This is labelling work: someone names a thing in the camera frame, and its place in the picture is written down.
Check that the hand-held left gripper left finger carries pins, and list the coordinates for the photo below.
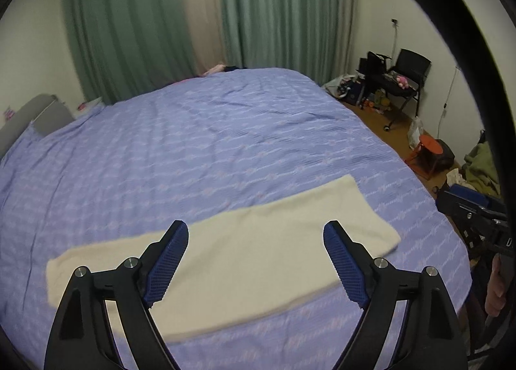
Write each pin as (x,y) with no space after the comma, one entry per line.
(169,261)

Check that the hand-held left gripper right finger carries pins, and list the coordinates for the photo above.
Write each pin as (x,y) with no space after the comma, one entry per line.
(342,261)

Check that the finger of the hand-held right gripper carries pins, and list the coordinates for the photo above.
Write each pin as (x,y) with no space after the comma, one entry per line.
(459,207)
(471,194)

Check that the cream pants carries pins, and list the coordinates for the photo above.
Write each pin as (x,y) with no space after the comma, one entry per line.
(250,241)

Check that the person's right hand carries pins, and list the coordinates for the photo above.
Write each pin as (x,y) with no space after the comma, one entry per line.
(496,289)

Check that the green cloth pile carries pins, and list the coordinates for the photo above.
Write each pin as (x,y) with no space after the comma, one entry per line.
(481,168)

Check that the black bag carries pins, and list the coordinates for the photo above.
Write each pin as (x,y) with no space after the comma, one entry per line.
(446,156)

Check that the red stool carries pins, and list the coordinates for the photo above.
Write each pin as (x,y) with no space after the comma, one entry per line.
(429,146)

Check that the white plastic bag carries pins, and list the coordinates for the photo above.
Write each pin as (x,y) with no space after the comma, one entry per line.
(415,132)

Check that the pink plush toy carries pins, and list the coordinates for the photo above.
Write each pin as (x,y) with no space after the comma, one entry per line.
(403,81)

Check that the purple patterned quilt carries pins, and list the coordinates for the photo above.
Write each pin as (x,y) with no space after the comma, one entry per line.
(201,132)

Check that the black chair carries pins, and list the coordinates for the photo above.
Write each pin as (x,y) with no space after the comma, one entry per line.
(377,62)
(413,62)

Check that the blue box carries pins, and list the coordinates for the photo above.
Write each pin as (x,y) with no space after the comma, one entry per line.
(355,93)

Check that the grey padded headboard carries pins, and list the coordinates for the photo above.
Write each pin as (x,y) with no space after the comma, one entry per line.
(40,116)

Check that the pink cloth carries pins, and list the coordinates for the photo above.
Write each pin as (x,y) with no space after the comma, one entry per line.
(215,68)

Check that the green curtain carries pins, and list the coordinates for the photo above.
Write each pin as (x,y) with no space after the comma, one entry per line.
(282,11)
(121,23)

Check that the beige curtain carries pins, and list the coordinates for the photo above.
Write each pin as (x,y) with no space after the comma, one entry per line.
(201,11)

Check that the pink wall sticker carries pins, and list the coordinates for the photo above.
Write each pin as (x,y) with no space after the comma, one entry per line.
(9,113)

